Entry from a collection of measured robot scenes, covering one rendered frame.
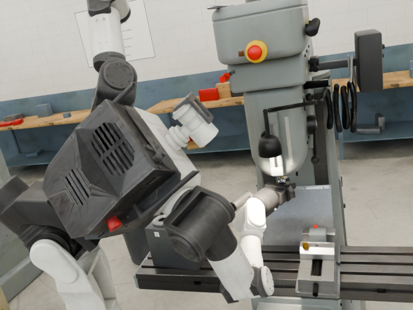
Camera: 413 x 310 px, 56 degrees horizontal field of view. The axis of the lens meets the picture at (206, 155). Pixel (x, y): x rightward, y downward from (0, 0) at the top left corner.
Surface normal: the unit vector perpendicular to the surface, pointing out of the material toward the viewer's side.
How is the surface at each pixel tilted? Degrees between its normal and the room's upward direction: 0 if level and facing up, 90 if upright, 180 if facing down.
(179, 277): 90
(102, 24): 58
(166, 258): 90
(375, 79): 90
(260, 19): 90
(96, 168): 75
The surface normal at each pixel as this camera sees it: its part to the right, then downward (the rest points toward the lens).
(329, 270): -0.17, -0.93
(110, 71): 0.38, -0.29
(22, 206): 0.00, 0.32
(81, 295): 0.00, 0.69
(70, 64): -0.28, 0.36
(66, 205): -0.51, 0.09
